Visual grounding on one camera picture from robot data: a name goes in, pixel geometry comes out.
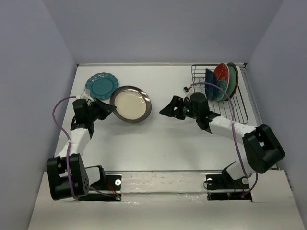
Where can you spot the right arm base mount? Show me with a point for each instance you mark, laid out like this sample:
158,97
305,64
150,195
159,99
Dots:
220,188

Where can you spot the light green round plate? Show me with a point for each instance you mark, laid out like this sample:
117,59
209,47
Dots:
232,81

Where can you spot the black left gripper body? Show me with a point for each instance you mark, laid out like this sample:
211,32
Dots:
95,110

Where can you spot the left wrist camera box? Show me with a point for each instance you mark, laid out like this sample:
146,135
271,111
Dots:
85,95

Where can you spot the dark teal round plate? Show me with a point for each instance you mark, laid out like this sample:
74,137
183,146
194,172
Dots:
237,79

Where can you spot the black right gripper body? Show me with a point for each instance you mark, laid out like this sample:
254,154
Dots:
192,113

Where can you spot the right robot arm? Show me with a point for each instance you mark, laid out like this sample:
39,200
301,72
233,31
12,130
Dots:
262,148

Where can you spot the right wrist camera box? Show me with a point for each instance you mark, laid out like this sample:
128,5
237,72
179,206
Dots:
188,90

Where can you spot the silver rimmed cream plate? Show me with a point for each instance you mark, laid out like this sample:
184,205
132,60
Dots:
133,105

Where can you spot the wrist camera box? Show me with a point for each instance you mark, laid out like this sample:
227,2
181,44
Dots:
188,90
85,95

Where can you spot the teal scalloped plate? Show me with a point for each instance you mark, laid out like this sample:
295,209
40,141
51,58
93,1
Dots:
101,85

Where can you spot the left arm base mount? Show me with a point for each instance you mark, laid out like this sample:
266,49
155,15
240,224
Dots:
108,191

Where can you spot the red teal floral plate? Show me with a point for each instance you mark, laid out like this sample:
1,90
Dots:
221,73

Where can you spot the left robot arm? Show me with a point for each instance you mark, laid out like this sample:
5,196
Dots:
67,175

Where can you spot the black wire dish rack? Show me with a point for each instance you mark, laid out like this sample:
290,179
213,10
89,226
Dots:
223,106

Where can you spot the navy leaf shaped dish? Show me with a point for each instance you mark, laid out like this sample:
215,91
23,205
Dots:
214,88

